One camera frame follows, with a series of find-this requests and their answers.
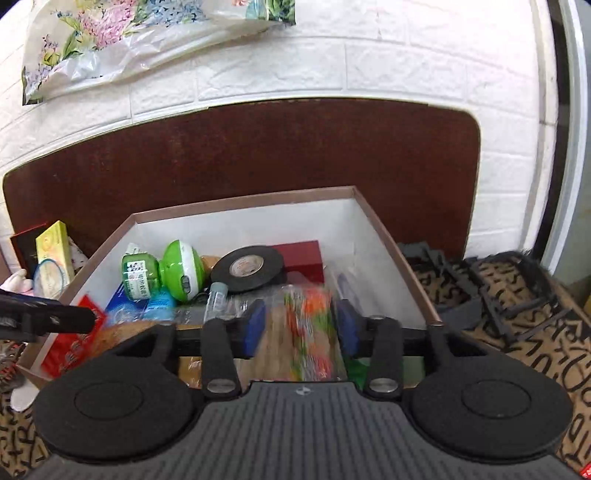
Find yellow green medicine box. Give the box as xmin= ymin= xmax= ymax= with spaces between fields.
xmin=36 ymin=221 xmax=74 ymax=293

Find small clear vial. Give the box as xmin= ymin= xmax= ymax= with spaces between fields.
xmin=204 ymin=282 xmax=228 ymax=323

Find red flat packet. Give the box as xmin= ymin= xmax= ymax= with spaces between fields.
xmin=41 ymin=295 xmax=106 ymax=379

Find dark red wooden headboard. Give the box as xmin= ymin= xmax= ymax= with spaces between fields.
xmin=2 ymin=99 xmax=481 ymax=257

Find small red box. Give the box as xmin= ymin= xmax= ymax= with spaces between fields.
xmin=273 ymin=240 xmax=325 ymax=284

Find blue hoop fishing net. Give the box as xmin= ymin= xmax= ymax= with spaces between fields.
xmin=33 ymin=259 xmax=65 ymax=299

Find floral plastic bag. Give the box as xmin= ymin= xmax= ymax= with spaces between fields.
xmin=21 ymin=0 xmax=296 ymax=105

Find black plastic frame parts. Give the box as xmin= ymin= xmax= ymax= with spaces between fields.
xmin=399 ymin=242 xmax=570 ymax=349

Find green plastic mosquito repeller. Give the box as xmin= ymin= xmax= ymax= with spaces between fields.
xmin=121 ymin=240 xmax=207 ymax=303

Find brown cardboard storage box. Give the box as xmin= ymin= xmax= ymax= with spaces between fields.
xmin=18 ymin=187 xmax=440 ymax=387

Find red framed black box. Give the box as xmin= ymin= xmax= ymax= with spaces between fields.
xmin=10 ymin=222 xmax=49 ymax=278

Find packaged brown insoles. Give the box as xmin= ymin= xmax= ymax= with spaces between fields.
xmin=89 ymin=284 xmax=346 ymax=387

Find black electrical tape roll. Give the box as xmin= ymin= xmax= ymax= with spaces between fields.
xmin=211 ymin=245 xmax=284 ymax=294

